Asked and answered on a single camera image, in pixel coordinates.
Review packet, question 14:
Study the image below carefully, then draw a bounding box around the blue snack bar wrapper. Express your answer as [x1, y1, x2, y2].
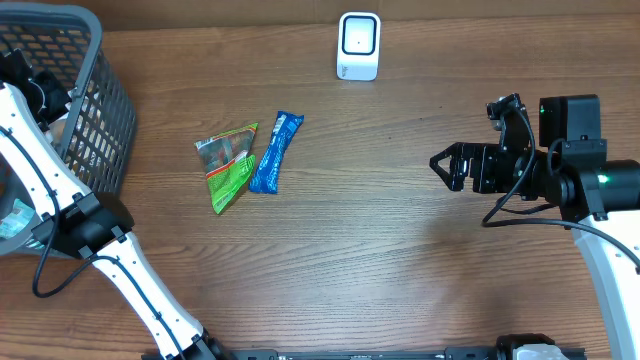
[249, 111, 304, 194]

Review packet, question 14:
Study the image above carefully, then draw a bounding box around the green red snack bag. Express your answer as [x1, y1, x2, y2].
[194, 123, 258, 214]

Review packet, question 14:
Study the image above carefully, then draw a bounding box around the teal white snack packet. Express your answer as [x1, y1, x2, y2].
[0, 198, 35, 239]

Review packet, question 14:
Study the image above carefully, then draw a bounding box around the beige brown snack pouch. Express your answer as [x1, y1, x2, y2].
[45, 114, 68, 150]

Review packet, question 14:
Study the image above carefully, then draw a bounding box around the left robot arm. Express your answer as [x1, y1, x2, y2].
[1, 49, 230, 359]

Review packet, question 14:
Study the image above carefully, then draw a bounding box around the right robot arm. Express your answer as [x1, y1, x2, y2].
[429, 93, 639, 359]

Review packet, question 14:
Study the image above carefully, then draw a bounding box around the white barcode scanner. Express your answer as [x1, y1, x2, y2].
[336, 11, 381, 81]

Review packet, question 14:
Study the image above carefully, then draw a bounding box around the grey plastic mesh basket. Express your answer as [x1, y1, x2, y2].
[1, 2, 137, 255]

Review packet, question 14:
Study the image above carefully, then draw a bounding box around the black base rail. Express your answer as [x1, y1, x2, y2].
[142, 347, 587, 360]

